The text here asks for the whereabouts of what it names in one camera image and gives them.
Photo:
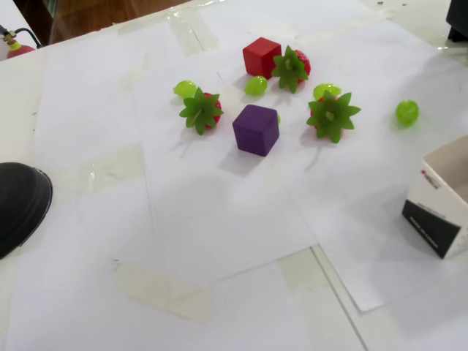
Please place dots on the purple cube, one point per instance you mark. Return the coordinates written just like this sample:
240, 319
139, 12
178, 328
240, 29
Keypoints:
254, 131

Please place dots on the red cube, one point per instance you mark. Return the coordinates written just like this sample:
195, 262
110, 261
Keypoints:
257, 58

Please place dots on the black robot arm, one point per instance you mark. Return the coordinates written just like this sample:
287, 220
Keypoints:
459, 18

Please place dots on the red plastic strawberry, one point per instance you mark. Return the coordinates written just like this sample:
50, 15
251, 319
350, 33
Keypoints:
201, 111
332, 117
290, 71

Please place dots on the beige masking tape strip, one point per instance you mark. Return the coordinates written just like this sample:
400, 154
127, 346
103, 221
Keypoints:
153, 289
117, 161
300, 272

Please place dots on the white and black cardboard box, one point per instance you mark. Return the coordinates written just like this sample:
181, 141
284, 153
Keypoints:
431, 226

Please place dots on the black round stand base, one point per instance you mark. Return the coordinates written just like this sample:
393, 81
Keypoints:
22, 208

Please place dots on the red fire extinguisher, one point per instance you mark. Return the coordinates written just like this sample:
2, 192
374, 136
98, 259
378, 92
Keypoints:
20, 52

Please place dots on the dark brown cabinet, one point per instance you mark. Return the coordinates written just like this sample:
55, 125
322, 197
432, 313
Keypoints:
36, 20

